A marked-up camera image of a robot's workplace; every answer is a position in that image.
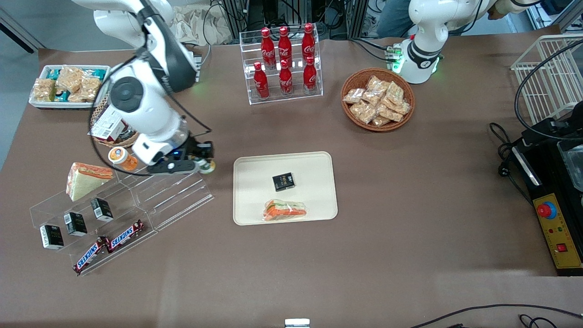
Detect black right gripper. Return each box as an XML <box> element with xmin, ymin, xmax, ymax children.
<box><xmin>184</xmin><ymin>140</ymin><xmax>217</xmax><ymax>175</ymax></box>

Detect clear acrylic stepped gum stand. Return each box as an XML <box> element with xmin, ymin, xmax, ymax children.
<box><xmin>111</xmin><ymin>159</ymin><xmax>215</xmax><ymax>232</ymax></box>

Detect orange gum bottle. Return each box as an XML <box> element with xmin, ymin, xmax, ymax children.
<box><xmin>108</xmin><ymin>146</ymin><xmax>138</xmax><ymax>172</ymax></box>

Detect cream plastic tray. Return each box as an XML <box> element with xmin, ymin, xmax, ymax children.
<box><xmin>233</xmin><ymin>151</ymin><xmax>338</xmax><ymax>226</ymax></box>

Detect black box with gold print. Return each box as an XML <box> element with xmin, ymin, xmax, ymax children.
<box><xmin>272</xmin><ymin>172</ymin><xmax>296</xmax><ymax>192</ymax></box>

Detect clear acrylic stepped snack stand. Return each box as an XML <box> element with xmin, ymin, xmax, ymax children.
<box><xmin>29</xmin><ymin>169</ymin><xmax>159</xmax><ymax>277</ymax></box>

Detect wrapped triangle sandwich, orange filling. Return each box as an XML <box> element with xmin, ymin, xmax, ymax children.
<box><xmin>263</xmin><ymin>199</ymin><xmax>307</xmax><ymax>222</ymax></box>

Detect red cola bottle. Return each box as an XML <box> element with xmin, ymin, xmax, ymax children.
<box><xmin>279</xmin><ymin>59</ymin><xmax>293</xmax><ymax>97</ymax></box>
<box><xmin>261</xmin><ymin>27</ymin><xmax>276</xmax><ymax>70</ymax></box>
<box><xmin>278</xmin><ymin>26</ymin><xmax>292</xmax><ymax>62</ymax></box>
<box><xmin>303</xmin><ymin>56</ymin><xmax>317</xmax><ymax>94</ymax></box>
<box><xmin>302</xmin><ymin>23</ymin><xmax>316</xmax><ymax>59</ymax></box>
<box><xmin>254</xmin><ymin>62</ymin><xmax>269</xmax><ymax>99</ymax></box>

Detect white connector block green light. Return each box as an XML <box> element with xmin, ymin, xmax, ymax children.
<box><xmin>385</xmin><ymin>42</ymin><xmax>407</xmax><ymax>74</ymax></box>
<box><xmin>189</xmin><ymin>51</ymin><xmax>204</xmax><ymax>83</ymax></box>

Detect red and white carton box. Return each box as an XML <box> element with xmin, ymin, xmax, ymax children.
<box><xmin>90</xmin><ymin>106</ymin><xmax>129</xmax><ymax>142</ymax></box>

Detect Snickers chocolate bar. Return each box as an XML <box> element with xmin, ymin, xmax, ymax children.
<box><xmin>106</xmin><ymin>220</ymin><xmax>145</xmax><ymax>252</ymax></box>
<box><xmin>73</xmin><ymin>237</ymin><xmax>110</xmax><ymax>275</ymax></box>

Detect clear acrylic bottle rack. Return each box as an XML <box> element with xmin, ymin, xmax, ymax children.
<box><xmin>240</xmin><ymin>25</ymin><xmax>323</xmax><ymax>105</ymax></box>

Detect black box with white label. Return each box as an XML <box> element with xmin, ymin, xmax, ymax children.
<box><xmin>63</xmin><ymin>212</ymin><xmax>88</xmax><ymax>236</ymax></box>
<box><xmin>90</xmin><ymin>197</ymin><xmax>114</xmax><ymax>223</ymax></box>
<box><xmin>40</xmin><ymin>225</ymin><xmax>65</xmax><ymax>250</ymax></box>

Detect oval light wicker basket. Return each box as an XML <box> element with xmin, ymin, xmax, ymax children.
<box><xmin>89</xmin><ymin>97</ymin><xmax>140</xmax><ymax>149</ymax></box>

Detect large white bread triangle sandwich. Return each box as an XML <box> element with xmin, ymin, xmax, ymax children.
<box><xmin>66</xmin><ymin>163</ymin><xmax>114</xmax><ymax>202</ymax></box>

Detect crumpled beige cloth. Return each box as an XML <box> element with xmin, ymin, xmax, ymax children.
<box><xmin>174</xmin><ymin>5</ymin><xmax>234</xmax><ymax>46</ymax></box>

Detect clear bag of puffed snack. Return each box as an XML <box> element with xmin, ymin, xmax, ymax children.
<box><xmin>33</xmin><ymin>78</ymin><xmax>57</xmax><ymax>102</ymax></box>
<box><xmin>80</xmin><ymin>77</ymin><xmax>102</xmax><ymax>102</ymax></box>
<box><xmin>57</xmin><ymin>66</ymin><xmax>85</xmax><ymax>94</ymax></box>

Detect white rectangular plastic bin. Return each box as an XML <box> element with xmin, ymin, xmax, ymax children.
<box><xmin>29</xmin><ymin>65</ymin><xmax>112</xmax><ymax>110</ymax></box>

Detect round brown wicker basket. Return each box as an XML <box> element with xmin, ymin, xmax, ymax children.
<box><xmin>341</xmin><ymin>68</ymin><xmax>415</xmax><ymax>133</ymax></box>

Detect person in blue jeans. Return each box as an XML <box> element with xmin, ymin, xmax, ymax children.
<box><xmin>377</xmin><ymin>0</ymin><xmax>413</xmax><ymax>38</ymax></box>

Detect black control box yellow panel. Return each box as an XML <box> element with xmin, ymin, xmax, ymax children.
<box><xmin>510</xmin><ymin>102</ymin><xmax>583</xmax><ymax>277</ymax></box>

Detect clear plastic cover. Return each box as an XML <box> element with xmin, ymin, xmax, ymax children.
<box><xmin>558</xmin><ymin>139</ymin><xmax>583</xmax><ymax>192</ymax></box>

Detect grey bar wrist camera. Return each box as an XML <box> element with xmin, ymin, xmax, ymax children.
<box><xmin>147</xmin><ymin>159</ymin><xmax>202</xmax><ymax>176</ymax></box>

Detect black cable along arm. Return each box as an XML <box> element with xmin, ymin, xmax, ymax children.
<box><xmin>89</xmin><ymin>7</ymin><xmax>213</xmax><ymax>177</ymax></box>

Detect metal equipment rack with cables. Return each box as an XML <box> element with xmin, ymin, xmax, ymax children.
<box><xmin>207</xmin><ymin>0</ymin><xmax>378</xmax><ymax>41</ymax></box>

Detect black base power cable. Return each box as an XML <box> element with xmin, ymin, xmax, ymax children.
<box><xmin>350</xmin><ymin>36</ymin><xmax>393</xmax><ymax>62</ymax></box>

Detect black cable with plug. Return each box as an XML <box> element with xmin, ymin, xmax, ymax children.
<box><xmin>490</xmin><ymin>122</ymin><xmax>532</xmax><ymax>206</ymax></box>

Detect long thin black cable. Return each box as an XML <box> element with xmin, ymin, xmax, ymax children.
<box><xmin>410</xmin><ymin>304</ymin><xmax>583</xmax><ymax>328</ymax></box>

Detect thick black looped cable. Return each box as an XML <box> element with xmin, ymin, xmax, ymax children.
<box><xmin>514</xmin><ymin>39</ymin><xmax>583</xmax><ymax>142</ymax></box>

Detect white wire basket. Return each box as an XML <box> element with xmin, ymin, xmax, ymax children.
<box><xmin>511</xmin><ymin>34</ymin><xmax>583</xmax><ymax>126</ymax></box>

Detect small curled black cable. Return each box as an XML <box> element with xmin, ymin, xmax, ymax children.
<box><xmin>519</xmin><ymin>313</ymin><xmax>559</xmax><ymax>328</ymax></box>

